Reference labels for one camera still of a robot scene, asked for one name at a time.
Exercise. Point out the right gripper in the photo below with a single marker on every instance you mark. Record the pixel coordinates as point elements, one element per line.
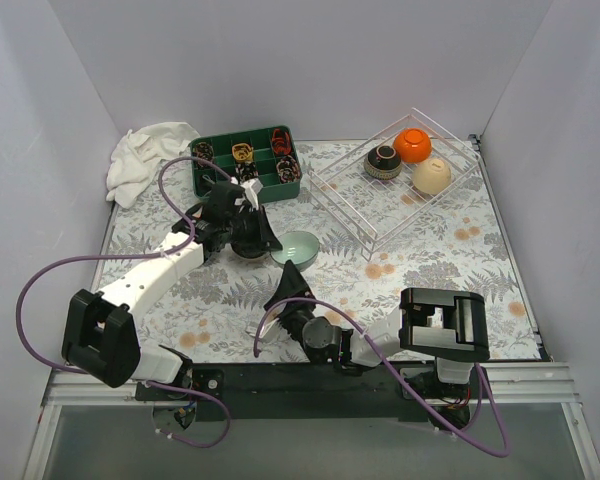
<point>288,309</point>

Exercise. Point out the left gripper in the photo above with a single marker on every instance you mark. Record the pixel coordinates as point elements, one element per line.
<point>252,226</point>

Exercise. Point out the olive brown bowl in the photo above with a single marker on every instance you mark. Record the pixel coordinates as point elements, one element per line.
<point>248,252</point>

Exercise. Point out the beige bowl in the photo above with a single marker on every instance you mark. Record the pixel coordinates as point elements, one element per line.
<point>432,176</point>

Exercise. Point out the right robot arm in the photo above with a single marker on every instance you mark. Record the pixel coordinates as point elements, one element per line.
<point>448,325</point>

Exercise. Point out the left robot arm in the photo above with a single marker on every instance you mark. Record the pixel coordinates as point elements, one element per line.
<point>100,335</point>

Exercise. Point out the pink rose rolled sock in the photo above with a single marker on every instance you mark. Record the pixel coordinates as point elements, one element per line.
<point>288,169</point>

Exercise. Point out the black floral rolled sock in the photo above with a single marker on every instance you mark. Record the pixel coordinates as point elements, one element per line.
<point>246,171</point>

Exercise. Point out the green plastic organizer tray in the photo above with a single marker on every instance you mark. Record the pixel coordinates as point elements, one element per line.
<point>266,154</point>

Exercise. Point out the yellow rolled sock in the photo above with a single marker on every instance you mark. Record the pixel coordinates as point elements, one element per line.
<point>243,152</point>

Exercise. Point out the orange black rolled sock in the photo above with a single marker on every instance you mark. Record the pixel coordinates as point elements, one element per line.
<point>281,142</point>

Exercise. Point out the floral table mat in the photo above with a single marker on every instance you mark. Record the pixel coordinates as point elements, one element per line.
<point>225,311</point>

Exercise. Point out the dark patterned rolled sock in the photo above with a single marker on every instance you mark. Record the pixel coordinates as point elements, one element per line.
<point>203,150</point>

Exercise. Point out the black patterned bowl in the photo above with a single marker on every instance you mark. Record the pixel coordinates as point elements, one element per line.
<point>383,163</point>

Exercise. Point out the white crumpled cloth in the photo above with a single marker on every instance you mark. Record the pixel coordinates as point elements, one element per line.
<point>136,158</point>

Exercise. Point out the orange bowl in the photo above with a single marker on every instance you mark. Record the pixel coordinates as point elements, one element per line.
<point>413,145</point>

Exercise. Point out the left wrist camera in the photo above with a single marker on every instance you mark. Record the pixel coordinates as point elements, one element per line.
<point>251,189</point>

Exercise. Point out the white wire dish rack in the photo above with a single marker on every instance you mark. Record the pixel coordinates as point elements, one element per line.
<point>375,210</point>

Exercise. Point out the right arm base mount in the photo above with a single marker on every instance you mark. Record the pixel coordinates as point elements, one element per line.
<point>459,404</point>

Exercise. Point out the aluminium frame rail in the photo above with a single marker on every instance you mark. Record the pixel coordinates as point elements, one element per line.
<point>517,382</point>

